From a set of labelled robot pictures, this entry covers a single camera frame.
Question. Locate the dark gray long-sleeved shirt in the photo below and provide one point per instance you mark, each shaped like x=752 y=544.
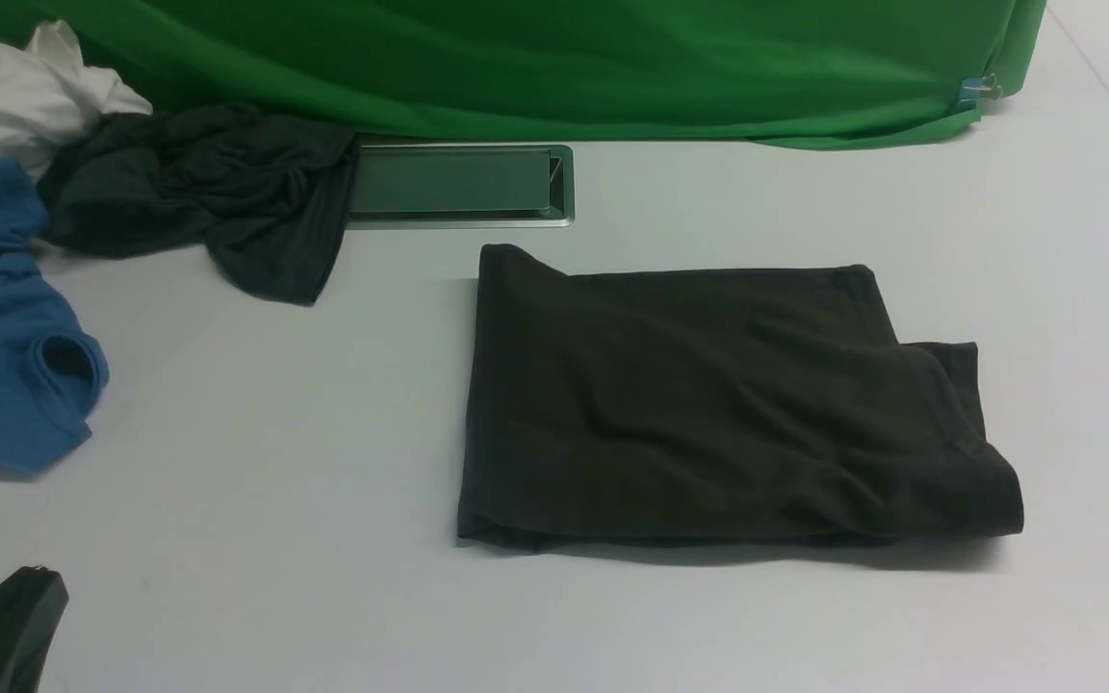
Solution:
x=718 y=406

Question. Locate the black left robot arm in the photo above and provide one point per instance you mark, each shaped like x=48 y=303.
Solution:
x=32 y=604

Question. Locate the dark teal crumpled shirt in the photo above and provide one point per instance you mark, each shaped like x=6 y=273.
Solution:
x=268 y=195

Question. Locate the blue shirt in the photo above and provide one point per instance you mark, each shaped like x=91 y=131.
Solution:
x=52 y=372

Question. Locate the green backdrop cloth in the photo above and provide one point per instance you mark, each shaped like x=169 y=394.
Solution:
x=812 y=75

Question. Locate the blue binder clip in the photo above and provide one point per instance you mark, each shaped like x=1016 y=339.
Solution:
x=974 y=91

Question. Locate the white cloth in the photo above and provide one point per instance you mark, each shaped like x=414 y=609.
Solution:
x=50 y=98

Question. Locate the table cable grommet plate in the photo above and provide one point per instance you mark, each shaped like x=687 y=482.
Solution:
x=463 y=186

